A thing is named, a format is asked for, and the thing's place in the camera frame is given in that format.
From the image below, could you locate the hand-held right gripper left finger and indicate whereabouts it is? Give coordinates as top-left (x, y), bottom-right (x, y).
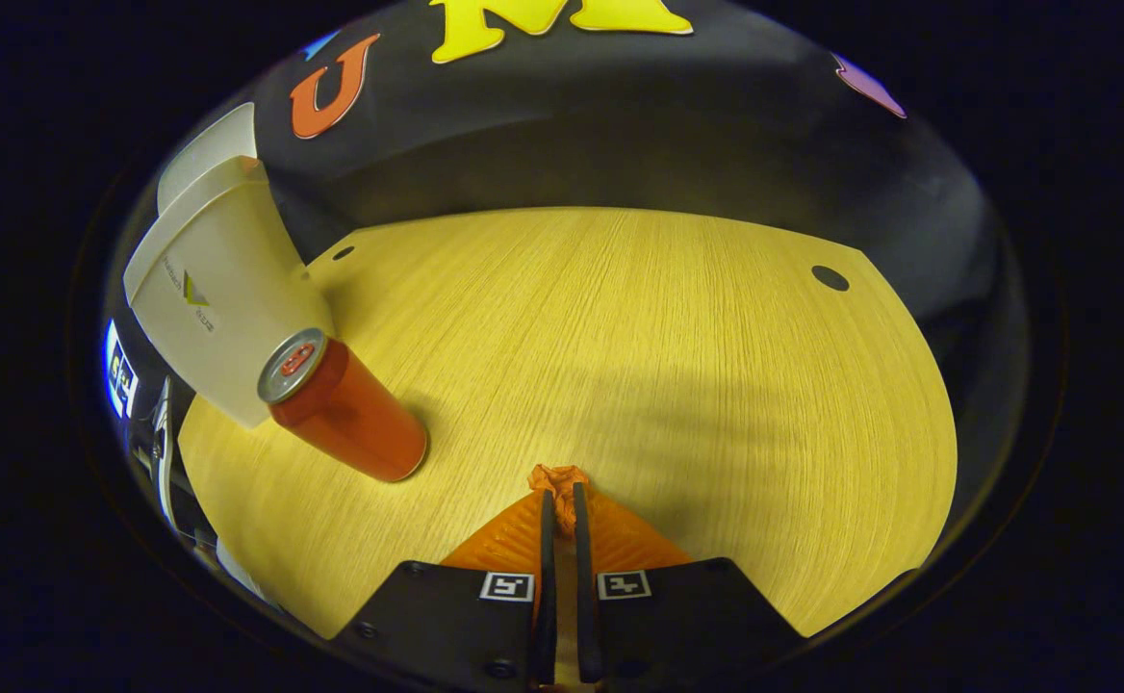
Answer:
top-left (354, 489), bottom-right (559, 693)

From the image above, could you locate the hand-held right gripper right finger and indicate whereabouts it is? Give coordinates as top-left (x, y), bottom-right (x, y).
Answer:
top-left (572, 481), bottom-right (805, 693)

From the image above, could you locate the orange paper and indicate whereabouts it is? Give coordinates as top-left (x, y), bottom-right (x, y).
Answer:
top-left (528, 464), bottom-right (590, 535)

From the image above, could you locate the red pop can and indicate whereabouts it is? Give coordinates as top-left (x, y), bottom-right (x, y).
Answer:
top-left (256, 327), bottom-right (428, 482)

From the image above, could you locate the white desktop garbage bin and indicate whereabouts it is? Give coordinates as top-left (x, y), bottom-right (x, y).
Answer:
top-left (124, 101), bottom-right (337, 429)

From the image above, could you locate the black backdrop cloth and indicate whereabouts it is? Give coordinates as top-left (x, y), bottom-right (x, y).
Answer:
top-left (254, 0), bottom-right (1025, 386)

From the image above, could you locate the computer monitor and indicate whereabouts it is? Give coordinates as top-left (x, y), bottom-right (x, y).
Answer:
top-left (103, 320), bottom-right (140, 421)

